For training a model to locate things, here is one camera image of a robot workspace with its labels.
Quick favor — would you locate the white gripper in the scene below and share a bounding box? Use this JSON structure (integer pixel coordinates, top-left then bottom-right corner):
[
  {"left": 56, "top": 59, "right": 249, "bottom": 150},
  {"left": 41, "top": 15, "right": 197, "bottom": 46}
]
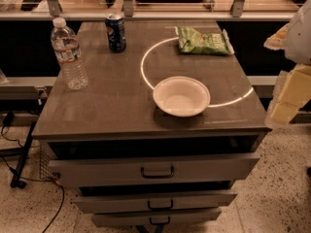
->
[{"left": 263, "top": 0, "right": 311, "bottom": 124}]

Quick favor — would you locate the blue pepsi can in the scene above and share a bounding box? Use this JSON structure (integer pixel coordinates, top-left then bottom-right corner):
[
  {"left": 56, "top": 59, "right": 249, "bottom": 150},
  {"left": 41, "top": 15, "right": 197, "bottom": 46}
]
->
[{"left": 105, "top": 14, "right": 126, "bottom": 52}]

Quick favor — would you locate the white paper bowl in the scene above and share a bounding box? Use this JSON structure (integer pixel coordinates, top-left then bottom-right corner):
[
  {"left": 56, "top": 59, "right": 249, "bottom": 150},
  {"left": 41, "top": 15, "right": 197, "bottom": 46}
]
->
[{"left": 153, "top": 76, "right": 211, "bottom": 117}]

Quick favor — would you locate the green chip bag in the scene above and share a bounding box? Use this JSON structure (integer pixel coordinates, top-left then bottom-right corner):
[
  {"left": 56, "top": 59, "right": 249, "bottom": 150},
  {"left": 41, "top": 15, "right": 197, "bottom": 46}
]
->
[{"left": 175, "top": 26, "right": 234, "bottom": 55}]

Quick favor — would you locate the top grey drawer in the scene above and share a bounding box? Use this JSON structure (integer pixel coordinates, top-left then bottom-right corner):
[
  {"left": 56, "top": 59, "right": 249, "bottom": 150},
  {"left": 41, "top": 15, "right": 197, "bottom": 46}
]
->
[{"left": 49, "top": 153, "right": 259, "bottom": 187}]

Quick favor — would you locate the grey drawer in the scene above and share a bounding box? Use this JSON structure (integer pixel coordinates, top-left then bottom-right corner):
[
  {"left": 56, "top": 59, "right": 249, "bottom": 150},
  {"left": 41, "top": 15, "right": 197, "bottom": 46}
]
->
[
  {"left": 49, "top": 153, "right": 259, "bottom": 187},
  {"left": 75, "top": 190, "right": 237, "bottom": 214},
  {"left": 91, "top": 208, "right": 222, "bottom": 227}
]

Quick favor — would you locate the middle grey drawer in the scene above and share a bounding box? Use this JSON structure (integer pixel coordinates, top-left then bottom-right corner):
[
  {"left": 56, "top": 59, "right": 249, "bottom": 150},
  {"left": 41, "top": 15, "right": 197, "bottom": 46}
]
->
[{"left": 75, "top": 190, "right": 237, "bottom": 214}]

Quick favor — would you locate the bottom grey drawer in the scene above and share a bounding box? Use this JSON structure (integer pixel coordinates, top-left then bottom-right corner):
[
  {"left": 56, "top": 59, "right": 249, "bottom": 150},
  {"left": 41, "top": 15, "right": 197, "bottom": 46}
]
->
[{"left": 91, "top": 208, "right": 222, "bottom": 227}]

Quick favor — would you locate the clear plastic water bottle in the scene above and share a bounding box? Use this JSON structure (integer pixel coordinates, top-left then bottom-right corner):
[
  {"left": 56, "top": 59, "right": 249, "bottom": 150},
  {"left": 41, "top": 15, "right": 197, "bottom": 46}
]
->
[{"left": 51, "top": 17, "right": 88, "bottom": 90}]

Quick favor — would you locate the black stand bar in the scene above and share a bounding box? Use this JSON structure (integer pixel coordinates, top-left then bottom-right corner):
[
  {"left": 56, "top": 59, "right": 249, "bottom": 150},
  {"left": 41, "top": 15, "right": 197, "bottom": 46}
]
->
[{"left": 10, "top": 122, "right": 35, "bottom": 188}]

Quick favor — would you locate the metal shelf rail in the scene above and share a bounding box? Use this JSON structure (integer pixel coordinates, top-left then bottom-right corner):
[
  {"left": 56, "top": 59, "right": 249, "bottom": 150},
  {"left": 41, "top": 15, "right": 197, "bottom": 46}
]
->
[{"left": 0, "top": 11, "right": 294, "bottom": 21}]

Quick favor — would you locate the black cable on floor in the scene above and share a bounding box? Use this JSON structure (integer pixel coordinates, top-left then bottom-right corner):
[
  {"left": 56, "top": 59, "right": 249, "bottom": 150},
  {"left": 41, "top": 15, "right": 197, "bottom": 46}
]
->
[{"left": 0, "top": 123, "right": 66, "bottom": 233}]

